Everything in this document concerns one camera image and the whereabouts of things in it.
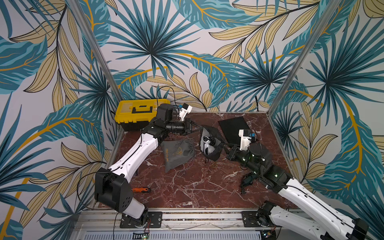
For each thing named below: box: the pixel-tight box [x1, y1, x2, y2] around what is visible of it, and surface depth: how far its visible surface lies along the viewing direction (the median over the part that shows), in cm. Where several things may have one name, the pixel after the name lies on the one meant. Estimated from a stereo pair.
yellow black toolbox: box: [114, 99, 171, 131], surface depth 98 cm
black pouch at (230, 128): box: [218, 116, 251, 146], surface depth 116 cm
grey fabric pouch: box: [160, 140, 195, 173], surface depth 91 cm
